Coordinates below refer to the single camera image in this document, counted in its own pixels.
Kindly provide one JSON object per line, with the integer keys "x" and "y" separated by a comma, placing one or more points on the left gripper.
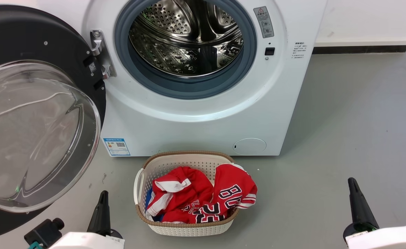
{"x": 115, "y": 233}

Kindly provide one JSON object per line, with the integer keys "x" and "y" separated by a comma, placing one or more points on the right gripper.
{"x": 357, "y": 228}

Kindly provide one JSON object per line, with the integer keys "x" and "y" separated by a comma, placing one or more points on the black round glass washer door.
{"x": 16, "y": 34}

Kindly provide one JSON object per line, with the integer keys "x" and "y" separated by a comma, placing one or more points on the white front-load washing machine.
{"x": 189, "y": 131}

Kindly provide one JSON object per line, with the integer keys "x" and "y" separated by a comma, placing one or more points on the grey metal door hinge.
{"x": 100, "y": 52}

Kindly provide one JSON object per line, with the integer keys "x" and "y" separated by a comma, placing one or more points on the black door latch socket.
{"x": 270, "y": 51}

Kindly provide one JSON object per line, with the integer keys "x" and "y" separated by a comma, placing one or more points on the blue garment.
{"x": 149, "y": 199}

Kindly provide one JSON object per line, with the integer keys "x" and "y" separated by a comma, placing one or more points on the blue energy label sticker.
{"x": 117, "y": 147}

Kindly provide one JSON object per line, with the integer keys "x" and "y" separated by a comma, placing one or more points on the white woven-rim laundry basket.
{"x": 189, "y": 230}

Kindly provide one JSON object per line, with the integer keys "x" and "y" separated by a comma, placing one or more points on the red garment with white trim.
{"x": 187, "y": 195}

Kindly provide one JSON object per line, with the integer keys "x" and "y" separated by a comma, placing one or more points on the round white filter cover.
{"x": 250, "y": 146}

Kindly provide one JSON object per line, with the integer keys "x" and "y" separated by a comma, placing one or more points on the red basketball jersey black letters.
{"x": 234, "y": 181}

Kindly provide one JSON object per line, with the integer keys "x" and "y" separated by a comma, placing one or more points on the grey warning sticker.
{"x": 263, "y": 22}

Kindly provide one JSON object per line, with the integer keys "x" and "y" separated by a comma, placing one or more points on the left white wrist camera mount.
{"x": 85, "y": 242}

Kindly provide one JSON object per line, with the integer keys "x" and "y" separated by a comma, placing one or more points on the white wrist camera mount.
{"x": 389, "y": 238}
{"x": 85, "y": 242}

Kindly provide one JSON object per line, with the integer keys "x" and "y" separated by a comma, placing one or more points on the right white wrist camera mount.
{"x": 389, "y": 238}

